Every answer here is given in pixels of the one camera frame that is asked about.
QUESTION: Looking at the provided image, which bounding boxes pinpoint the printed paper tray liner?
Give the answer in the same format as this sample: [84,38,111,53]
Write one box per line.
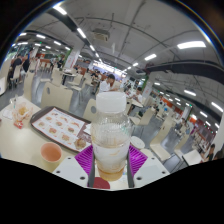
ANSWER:
[32,108,87,150]

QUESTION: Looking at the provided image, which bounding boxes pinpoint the beige chairs group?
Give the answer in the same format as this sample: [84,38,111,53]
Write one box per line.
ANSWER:
[6,68,201,161]

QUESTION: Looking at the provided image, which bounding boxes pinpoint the beige dining chair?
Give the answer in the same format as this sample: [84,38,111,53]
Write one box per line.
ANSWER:
[40,82,74,112]
[83,98,98,123]

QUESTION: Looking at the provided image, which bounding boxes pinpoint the ceiling lights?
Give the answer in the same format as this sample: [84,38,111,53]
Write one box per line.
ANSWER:
[16,3,224,129]

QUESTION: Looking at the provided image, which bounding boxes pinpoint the clear plastic drink bottle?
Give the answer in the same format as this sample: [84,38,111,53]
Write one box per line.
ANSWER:
[89,92,133,183]

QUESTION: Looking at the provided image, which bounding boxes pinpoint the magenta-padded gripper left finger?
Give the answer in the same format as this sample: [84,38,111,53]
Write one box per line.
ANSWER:
[52,144,96,189]

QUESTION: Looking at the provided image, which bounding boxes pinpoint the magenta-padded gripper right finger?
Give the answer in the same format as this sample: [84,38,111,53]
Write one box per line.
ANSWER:
[126,144,171,189]

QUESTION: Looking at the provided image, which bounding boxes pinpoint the brown bread bun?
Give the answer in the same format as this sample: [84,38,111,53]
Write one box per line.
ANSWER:
[73,137,88,150]

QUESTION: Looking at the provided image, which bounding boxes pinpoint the flat round red coaster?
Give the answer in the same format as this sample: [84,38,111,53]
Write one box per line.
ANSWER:
[92,176,111,190]

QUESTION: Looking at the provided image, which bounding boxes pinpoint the person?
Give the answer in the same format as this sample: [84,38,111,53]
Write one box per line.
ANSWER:
[99,73,121,94]
[22,54,32,74]
[11,56,23,81]
[206,143,217,162]
[214,149,224,161]
[132,87,144,104]

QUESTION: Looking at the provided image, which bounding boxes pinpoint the yellow mug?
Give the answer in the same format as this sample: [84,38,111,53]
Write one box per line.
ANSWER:
[40,142,63,164]

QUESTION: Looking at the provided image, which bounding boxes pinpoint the white square dining table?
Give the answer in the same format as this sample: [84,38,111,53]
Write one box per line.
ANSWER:
[182,149,203,167]

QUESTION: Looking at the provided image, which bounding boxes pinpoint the white paper napkin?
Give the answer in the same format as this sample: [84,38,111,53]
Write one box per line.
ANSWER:
[83,123,93,136]

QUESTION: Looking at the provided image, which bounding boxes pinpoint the ceiling air conditioner unit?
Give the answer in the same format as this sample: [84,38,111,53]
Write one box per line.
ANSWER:
[92,28,111,42]

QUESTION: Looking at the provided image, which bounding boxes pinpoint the clear plastic food bag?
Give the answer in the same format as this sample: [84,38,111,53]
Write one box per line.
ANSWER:
[11,101,34,123]

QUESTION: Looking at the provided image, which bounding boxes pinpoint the brown serving tray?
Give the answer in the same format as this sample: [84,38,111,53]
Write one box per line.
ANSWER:
[29,105,93,153]

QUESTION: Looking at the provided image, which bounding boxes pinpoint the white paper receipt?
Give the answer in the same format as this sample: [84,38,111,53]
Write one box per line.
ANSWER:
[1,109,14,120]

